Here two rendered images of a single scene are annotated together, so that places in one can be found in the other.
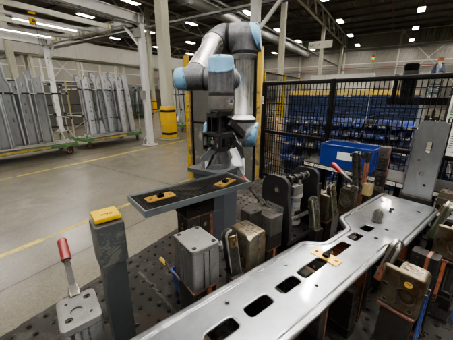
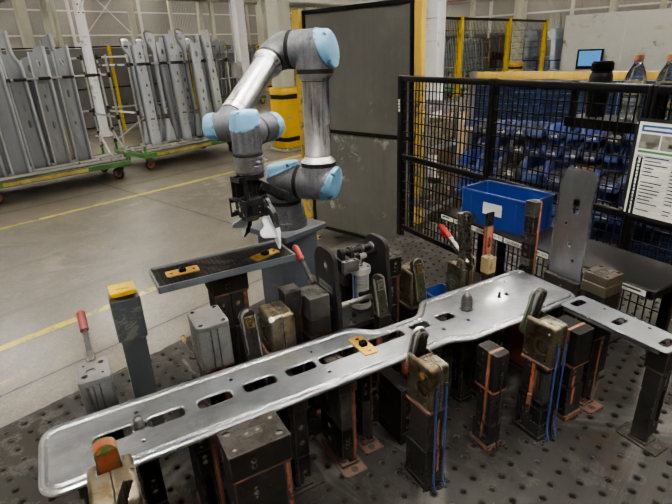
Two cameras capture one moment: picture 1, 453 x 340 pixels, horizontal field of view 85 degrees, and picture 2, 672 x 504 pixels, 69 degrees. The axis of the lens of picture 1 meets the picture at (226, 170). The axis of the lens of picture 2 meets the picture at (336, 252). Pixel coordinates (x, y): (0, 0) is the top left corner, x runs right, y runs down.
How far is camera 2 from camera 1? 0.63 m
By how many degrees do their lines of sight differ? 11
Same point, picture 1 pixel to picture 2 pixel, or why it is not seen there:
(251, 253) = (274, 337)
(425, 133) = (571, 186)
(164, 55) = not seen: outside the picture
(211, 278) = (223, 357)
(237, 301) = (241, 379)
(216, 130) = (244, 196)
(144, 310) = not seen: hidden behind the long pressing
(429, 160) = (577, 225)
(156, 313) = not seen: hidden behind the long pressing
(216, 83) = (236, 144)
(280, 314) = (275, 391)
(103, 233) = (119, 308)
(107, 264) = (125, 338)
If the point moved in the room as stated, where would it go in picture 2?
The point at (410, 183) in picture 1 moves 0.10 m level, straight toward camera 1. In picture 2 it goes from (557, 257) to (542, 267)
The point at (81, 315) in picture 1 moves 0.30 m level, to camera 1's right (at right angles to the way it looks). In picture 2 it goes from (94, 374) to (227, 383)
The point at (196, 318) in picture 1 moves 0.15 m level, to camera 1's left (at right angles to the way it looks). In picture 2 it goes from (196, 388) to (134, 384)
